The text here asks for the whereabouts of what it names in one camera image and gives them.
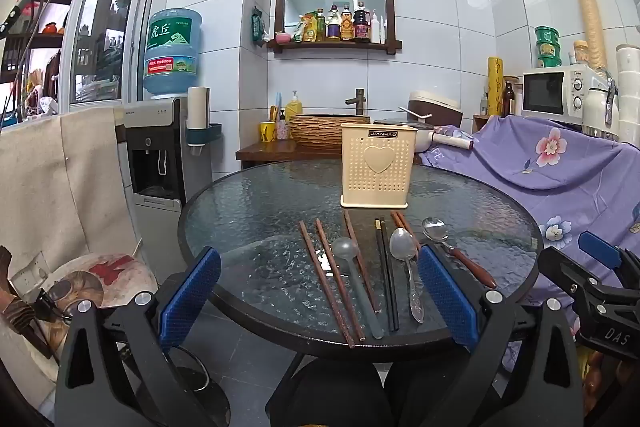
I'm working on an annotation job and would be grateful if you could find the purple label bottle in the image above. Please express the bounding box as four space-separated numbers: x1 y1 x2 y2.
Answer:
327 4 342 42

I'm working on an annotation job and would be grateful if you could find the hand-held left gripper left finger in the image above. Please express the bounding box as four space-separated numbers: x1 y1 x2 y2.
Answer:
54 246 223 427

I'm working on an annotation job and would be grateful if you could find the white microwave oven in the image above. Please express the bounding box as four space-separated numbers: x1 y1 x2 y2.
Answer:
522 64 609 126

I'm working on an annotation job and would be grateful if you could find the woven basin sink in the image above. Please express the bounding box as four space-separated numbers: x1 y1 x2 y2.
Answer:
290 113 372 152

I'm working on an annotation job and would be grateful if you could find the silver water dispenser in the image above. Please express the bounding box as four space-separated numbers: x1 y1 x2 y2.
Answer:
122 97 212 258

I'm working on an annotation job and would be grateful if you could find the translucent grey plastic spoon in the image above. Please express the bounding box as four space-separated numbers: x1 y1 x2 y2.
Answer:
331 236 385 340

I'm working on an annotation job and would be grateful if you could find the silver metal spoon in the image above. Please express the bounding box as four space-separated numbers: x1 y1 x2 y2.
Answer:
389 227 425 324

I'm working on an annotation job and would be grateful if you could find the round printed cushion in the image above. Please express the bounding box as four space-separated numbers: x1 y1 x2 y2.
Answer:
50 254 159 309

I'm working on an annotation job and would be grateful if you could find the yellow roll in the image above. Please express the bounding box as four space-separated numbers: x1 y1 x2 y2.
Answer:
487 57 505 118

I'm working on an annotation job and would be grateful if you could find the purple floral cloth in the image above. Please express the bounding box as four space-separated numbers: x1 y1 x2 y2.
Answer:
417 114 640 358

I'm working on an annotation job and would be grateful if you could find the black stool base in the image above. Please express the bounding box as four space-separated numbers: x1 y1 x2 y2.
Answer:
165 347 232 427

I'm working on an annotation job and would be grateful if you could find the white paper cup dispenser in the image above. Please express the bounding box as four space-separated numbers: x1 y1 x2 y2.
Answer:
187 87 210 148

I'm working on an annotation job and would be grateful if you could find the wooden-handled metal spoon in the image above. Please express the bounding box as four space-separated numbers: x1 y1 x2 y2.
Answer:
421 217 498 290

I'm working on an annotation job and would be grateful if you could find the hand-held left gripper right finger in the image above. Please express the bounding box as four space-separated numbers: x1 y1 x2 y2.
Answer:
417 242 586 427

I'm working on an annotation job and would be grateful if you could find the black chopstick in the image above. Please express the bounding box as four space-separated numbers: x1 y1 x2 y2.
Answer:
375 219 393 332
380 217 400 331

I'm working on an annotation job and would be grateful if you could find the white pan with lid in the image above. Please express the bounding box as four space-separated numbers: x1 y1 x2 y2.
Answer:
372 117 442 153

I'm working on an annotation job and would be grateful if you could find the dark soy sauce bottle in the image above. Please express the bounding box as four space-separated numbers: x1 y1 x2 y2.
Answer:
353 2 371 43

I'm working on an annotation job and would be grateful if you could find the white electric kettle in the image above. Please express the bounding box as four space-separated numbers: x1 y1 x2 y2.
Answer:
582 77 621 138

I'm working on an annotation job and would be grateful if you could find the brown wooden chopstick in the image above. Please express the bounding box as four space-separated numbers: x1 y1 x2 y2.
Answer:
298 220 355 349
397 210 422 249
343 210 380 314
391 212 416 253
315 218 366 341

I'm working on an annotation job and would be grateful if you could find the blue water jug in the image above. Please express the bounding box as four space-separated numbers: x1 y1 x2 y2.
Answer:
143 8 204 100

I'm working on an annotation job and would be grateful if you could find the white wall socket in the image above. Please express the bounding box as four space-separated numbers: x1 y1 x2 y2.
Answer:
10 258 49 296

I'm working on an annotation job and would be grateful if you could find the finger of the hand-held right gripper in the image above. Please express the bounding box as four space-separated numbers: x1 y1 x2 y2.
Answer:
578 231 640 288
538 246 640 309

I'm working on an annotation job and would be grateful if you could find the sliding glass window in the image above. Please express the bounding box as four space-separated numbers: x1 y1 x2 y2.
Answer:
60 0 157 108

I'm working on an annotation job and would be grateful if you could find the beige plastic utensil holder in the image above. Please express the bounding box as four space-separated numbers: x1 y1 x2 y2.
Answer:
340 123 418 210

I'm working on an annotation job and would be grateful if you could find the wooden counter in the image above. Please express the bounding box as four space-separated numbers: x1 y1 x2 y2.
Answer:
236 139 346 170

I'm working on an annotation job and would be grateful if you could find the tall paper cup stack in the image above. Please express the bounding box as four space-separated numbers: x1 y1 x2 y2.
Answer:
571 0 609 70

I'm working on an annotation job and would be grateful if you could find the bamboo faucet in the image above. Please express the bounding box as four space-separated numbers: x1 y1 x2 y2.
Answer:
345 88 371 117

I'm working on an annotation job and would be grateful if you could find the green hanging packet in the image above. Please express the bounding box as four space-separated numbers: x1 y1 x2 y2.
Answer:
250 7 266 47

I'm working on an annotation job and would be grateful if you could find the wood-framed mirror shelf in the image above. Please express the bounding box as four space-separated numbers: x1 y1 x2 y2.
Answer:
267 0 404 56

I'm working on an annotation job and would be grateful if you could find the white brown rice cooker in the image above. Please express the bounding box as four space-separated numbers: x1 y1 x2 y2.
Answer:
407 91 464 128

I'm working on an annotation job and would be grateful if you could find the beige cloth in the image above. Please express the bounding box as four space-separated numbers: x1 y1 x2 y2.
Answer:
0 107 147 293

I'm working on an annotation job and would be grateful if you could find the yellow green snack packet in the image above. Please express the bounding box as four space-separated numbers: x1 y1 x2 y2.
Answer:
292 14 314 43

